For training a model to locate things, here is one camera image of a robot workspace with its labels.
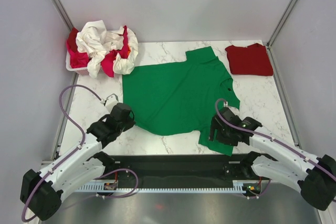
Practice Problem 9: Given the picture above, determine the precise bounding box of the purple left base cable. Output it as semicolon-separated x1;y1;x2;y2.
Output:
96;166;142;200

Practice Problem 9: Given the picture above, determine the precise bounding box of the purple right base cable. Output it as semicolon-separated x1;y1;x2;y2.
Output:
243;176;272;200

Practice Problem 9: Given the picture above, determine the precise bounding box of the white laundry basket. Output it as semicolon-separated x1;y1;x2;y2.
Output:
66;52;89;76

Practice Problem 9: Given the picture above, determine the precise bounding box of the right aluminium frame post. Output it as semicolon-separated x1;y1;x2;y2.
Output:
266;0;299;49

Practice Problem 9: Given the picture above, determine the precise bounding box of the crumpled white shirt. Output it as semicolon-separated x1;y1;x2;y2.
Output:
76;20;124;78
113;26;139;74

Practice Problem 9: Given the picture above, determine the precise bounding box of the folded dark red t shirt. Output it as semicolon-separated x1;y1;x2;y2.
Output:
225;43;274;77

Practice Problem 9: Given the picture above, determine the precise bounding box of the white slotted cable duct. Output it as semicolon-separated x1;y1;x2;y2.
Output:
75;180;260;194

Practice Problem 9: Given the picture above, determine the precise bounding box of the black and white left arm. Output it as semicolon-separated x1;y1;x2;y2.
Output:
20;103;135;222

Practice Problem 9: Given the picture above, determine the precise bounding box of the aluminium front rail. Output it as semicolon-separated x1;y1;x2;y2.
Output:
39;158;68;174

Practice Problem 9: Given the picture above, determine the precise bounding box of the crumpled pink shirt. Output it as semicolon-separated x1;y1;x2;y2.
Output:
66;26;132;78

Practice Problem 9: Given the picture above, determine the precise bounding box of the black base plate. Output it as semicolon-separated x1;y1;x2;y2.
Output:
104;154;260;186

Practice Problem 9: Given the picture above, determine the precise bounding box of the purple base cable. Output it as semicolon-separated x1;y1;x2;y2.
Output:
96;166;142;200
243;176;272;200

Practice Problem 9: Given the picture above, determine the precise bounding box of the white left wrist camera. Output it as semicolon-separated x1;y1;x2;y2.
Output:
104;93;119;108

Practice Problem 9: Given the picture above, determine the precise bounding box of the crumpled red shirt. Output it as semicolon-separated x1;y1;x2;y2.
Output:
66;27;78;52

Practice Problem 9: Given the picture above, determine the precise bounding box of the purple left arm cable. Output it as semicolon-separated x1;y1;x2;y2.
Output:
20;84;106;222

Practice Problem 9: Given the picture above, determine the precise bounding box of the green t shirt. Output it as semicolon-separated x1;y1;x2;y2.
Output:
122;47;240;156

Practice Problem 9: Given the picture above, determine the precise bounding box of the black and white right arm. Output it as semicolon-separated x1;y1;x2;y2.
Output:
209;107;335;211

